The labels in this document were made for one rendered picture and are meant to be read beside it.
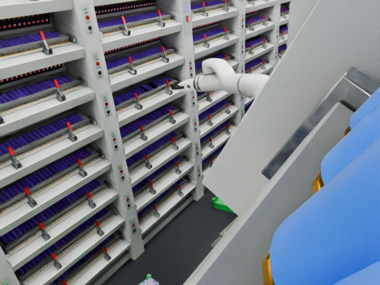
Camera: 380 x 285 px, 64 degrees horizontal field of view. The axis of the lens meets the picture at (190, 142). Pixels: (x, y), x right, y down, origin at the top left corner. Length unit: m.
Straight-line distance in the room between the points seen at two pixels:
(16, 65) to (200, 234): 1.55
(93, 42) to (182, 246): 1.39
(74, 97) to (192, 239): 1.26
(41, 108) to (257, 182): 1.30
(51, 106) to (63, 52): 0.23
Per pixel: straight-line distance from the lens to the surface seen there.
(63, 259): 1.80
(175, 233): 2.26
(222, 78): 1.38
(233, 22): 2.58
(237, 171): 0.16
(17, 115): 1.39
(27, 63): 1.36
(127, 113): 1.71
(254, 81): 1.21
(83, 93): 1.51
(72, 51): 1.45
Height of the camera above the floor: 1.58
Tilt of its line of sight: 28 degrees down
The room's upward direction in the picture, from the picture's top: 5 degrees counter-clockwise
